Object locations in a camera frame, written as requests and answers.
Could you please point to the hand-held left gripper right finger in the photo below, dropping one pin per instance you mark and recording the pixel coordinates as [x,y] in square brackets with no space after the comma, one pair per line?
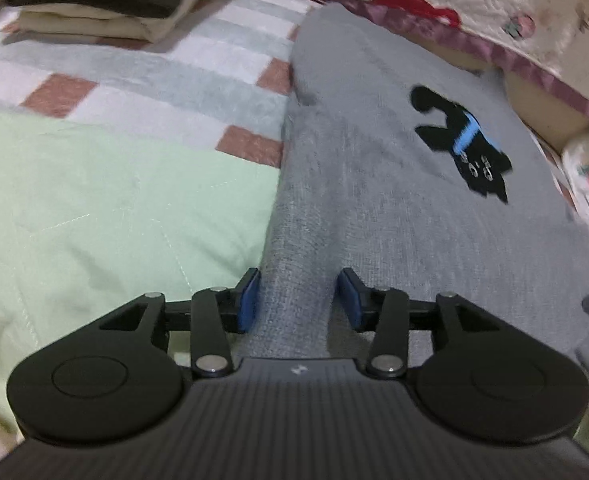
[352,300]

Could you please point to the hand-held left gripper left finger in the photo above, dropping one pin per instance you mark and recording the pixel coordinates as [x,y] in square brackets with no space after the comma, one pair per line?
[247,305]

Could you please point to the grey knit sweater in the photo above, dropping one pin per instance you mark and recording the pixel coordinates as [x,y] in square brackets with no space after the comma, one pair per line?
[374,185]

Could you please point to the light green quilted blanket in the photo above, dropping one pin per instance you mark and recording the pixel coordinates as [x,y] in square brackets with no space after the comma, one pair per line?
[99,210]

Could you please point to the beige bed base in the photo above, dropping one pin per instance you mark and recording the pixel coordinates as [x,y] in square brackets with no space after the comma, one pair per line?
[544,110]

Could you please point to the cream folded garment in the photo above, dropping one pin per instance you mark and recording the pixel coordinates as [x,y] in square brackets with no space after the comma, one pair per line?
[99,25]

